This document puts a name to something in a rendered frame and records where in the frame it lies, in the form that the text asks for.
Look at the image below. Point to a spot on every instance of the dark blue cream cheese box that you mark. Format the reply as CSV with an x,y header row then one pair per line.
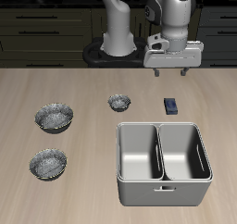
x,y
170,106

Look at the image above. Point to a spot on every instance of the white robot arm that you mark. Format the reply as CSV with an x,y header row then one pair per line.
x,y
118,27

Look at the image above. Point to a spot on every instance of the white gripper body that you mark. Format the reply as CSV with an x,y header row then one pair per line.
x,y
172,58

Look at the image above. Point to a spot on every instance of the large grey speckled bowl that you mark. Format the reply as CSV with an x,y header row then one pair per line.
x,y
54,117

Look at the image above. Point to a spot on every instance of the dark kitchen cupboards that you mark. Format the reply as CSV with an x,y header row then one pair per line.
x,y
43,33

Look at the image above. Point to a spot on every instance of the medium grey speckled bowl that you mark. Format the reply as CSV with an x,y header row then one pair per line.
x,y
48,164

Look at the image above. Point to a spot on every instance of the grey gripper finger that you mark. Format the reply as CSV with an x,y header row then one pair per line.
x,y
183,72
156,72

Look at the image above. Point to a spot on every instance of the small grey speckled bowl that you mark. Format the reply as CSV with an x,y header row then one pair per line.
x,y
119,102

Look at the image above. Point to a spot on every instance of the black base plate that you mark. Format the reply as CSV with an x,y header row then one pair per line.
x,y
92,53

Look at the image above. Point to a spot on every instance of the white two-bin basket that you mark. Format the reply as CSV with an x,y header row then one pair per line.
x,y
163,163

